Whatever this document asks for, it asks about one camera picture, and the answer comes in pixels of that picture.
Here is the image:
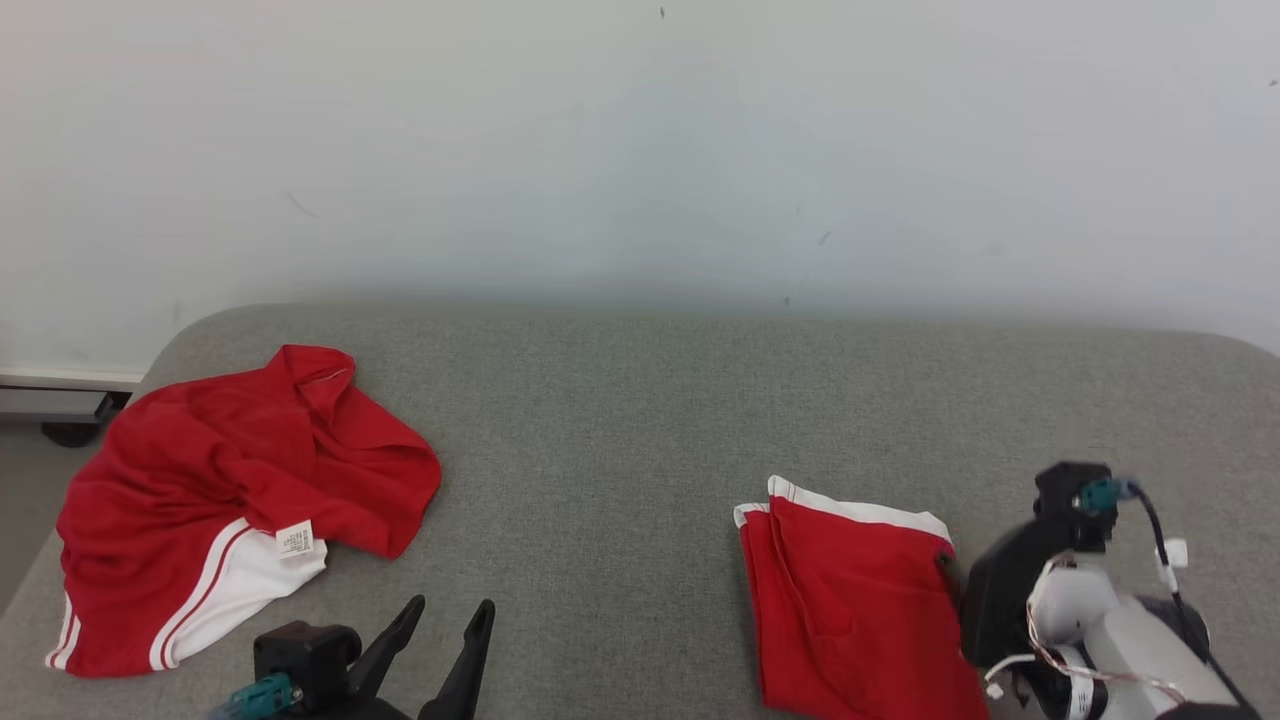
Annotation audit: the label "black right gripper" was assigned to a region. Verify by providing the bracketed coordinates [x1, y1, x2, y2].
[939, 514, 1077, 670]

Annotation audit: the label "wall skirting board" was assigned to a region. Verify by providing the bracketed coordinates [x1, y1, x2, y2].
[0, 368, 147, 421]

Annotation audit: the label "red shorts with white hem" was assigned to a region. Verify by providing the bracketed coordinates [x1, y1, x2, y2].
[733, 475, 991, 720]

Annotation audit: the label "teal camera connector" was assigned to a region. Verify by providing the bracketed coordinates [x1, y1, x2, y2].
[205, 672, 301, 720]
[1078, 478, 1141, 516]

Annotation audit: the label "black caster wheel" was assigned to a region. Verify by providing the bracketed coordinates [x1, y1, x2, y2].
[42, 392, 131, 449]

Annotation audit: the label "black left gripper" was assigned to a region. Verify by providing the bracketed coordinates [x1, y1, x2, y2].
[288, 594, 497, 720]

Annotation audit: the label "red jersey with white sleeves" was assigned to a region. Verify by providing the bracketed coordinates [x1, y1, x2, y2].
[45, 344, 443, 680]

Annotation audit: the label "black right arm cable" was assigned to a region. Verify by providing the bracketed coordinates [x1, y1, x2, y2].
[1110, 480, 1213, 641]

